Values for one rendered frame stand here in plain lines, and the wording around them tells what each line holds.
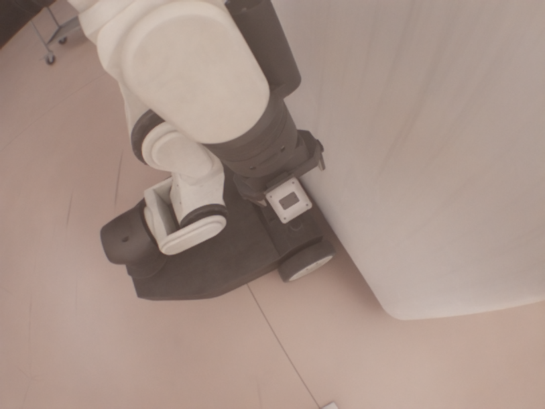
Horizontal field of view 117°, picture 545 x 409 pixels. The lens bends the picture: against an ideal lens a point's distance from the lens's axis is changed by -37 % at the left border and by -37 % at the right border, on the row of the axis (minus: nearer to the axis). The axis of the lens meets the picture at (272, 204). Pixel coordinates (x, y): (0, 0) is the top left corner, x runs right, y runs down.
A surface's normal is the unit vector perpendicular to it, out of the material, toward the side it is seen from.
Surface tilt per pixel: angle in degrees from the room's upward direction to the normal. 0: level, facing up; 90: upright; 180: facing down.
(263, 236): 0
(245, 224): 0
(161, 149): 90
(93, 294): 0
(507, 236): 90
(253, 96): 90
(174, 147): 90
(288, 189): 34
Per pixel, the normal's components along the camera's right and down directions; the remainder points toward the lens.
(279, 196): -0.06, 0.17
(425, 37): -0.87, 0.46
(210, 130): 0.43, 0.81
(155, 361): -0.05, -0.42
